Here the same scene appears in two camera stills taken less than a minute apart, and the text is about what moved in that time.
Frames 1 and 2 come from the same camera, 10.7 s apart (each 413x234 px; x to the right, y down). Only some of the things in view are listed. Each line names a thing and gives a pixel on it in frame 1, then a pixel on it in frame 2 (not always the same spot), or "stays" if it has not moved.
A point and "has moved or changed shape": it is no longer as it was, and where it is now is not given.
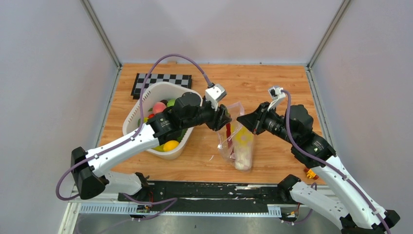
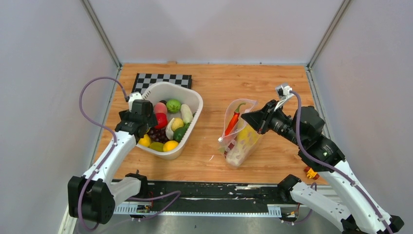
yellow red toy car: x=310 y=174 stays
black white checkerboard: x=140 y=79 stays
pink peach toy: x=159 y=107 stays
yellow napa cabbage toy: x=243 y=148 has moved or changed shape
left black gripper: x=217 y=123 -> x=151 y=121
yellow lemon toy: x=169 y=145 stays
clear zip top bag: x=236 y=141 has moved or changed shape
